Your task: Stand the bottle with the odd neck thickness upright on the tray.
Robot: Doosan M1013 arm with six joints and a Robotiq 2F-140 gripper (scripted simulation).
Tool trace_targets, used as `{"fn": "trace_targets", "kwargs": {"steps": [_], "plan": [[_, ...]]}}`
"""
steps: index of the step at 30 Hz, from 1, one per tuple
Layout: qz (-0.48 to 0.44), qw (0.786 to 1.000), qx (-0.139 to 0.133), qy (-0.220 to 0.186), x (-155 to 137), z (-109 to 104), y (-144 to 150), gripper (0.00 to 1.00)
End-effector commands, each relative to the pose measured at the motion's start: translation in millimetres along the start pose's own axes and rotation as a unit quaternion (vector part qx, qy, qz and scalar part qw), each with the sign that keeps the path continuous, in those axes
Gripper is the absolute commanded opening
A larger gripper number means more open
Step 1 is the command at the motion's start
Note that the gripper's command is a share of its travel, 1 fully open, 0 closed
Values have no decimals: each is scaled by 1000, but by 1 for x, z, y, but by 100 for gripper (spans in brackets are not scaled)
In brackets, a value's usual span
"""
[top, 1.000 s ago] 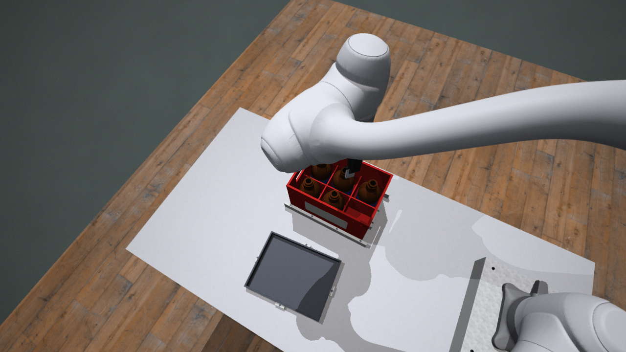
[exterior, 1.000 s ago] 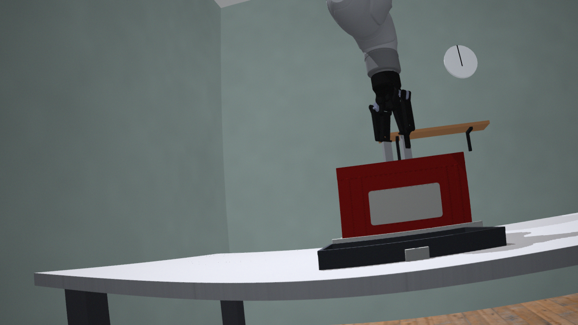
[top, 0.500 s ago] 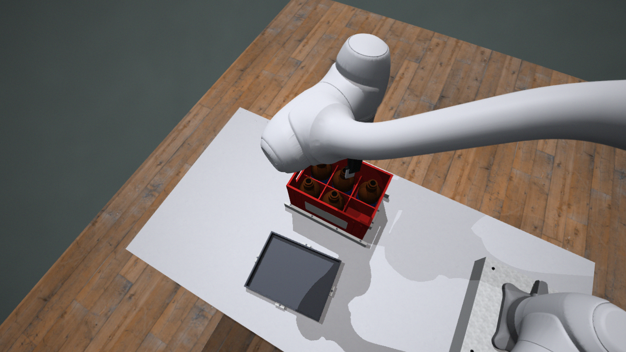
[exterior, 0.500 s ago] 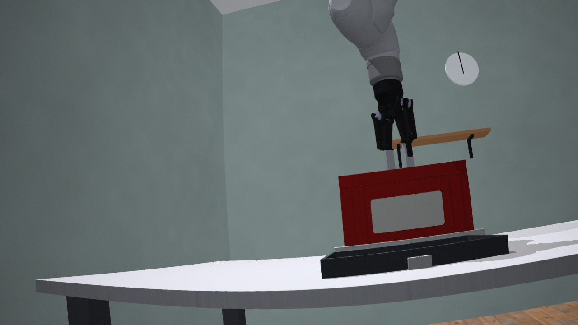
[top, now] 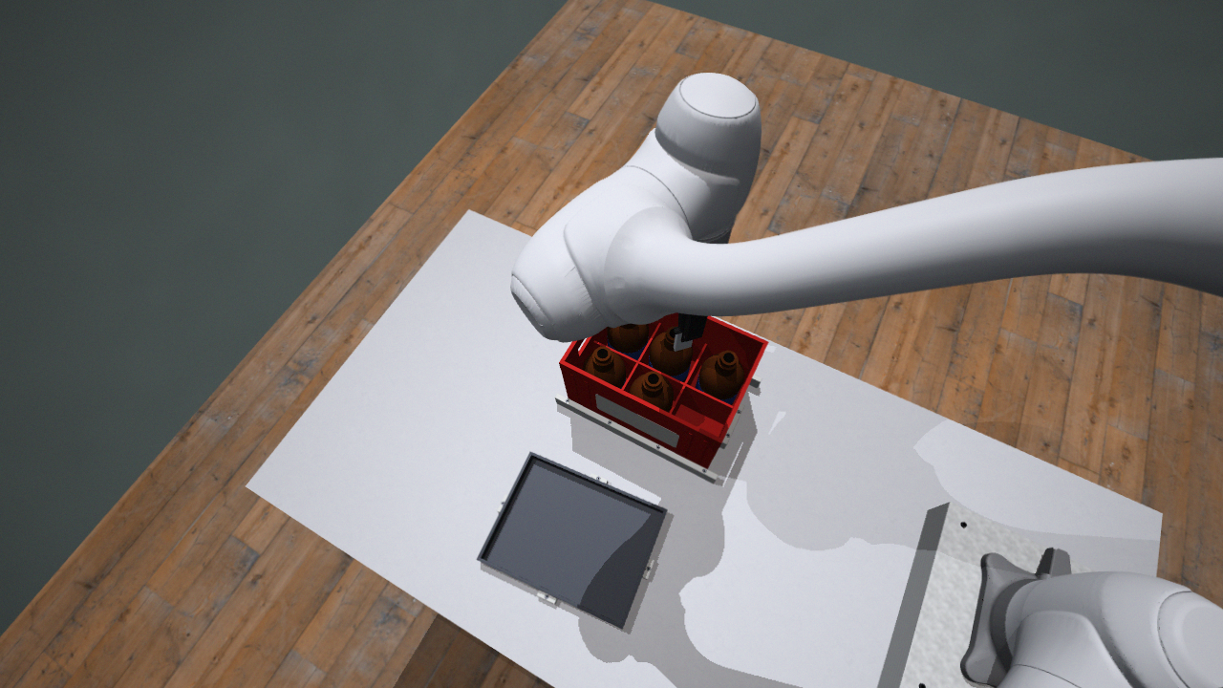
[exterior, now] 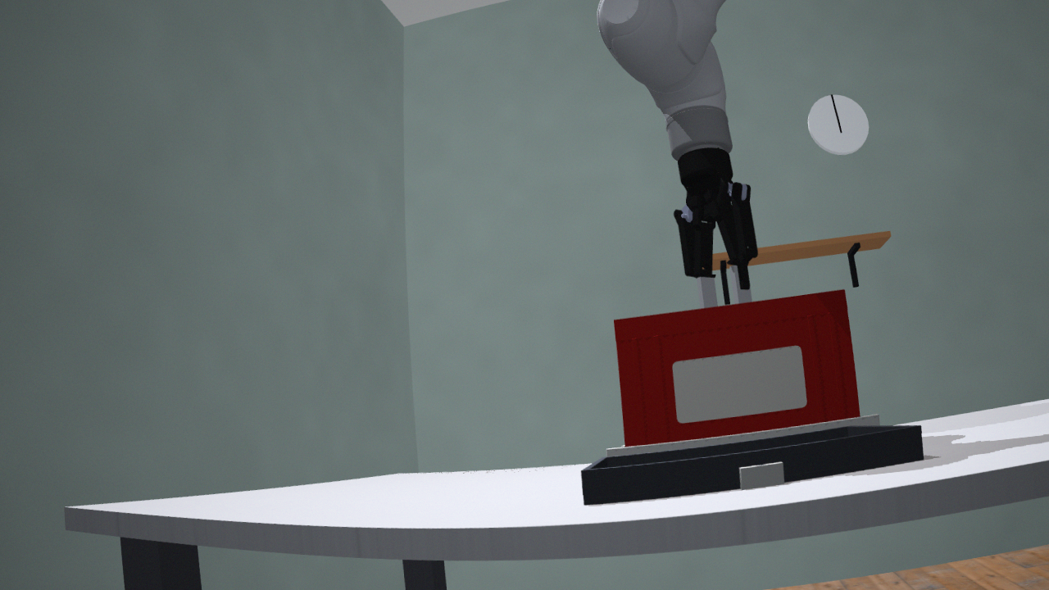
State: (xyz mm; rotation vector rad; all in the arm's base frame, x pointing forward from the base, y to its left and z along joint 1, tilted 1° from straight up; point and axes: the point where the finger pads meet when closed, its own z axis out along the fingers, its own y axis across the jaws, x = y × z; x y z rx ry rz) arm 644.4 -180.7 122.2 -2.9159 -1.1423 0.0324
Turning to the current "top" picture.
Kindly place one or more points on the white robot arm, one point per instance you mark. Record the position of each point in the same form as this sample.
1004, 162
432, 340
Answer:
615, 255

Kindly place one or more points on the brown glass bottle with blue label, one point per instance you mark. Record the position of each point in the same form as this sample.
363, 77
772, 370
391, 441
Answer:
664, 358

